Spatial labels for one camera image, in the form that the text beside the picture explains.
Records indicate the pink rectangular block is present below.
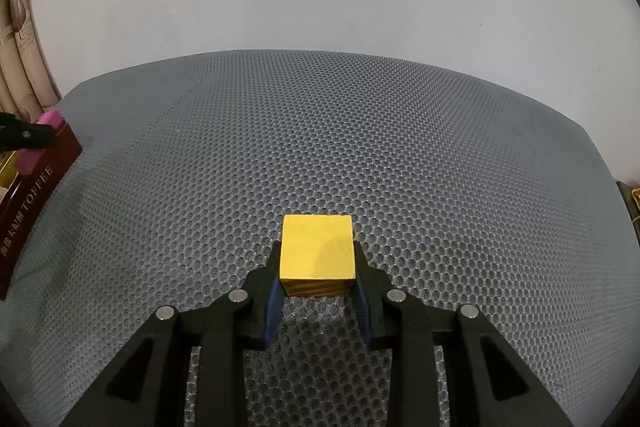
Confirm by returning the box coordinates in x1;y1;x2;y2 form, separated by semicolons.
14;109;66;174

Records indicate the gold tin box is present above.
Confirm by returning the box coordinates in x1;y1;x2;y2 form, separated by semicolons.
1;121;82;301

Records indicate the yellow cube block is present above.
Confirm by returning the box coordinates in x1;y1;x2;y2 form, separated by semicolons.
279;215;356;298

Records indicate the beige patterned curtain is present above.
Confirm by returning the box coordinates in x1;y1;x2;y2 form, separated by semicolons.
0;0;60;122

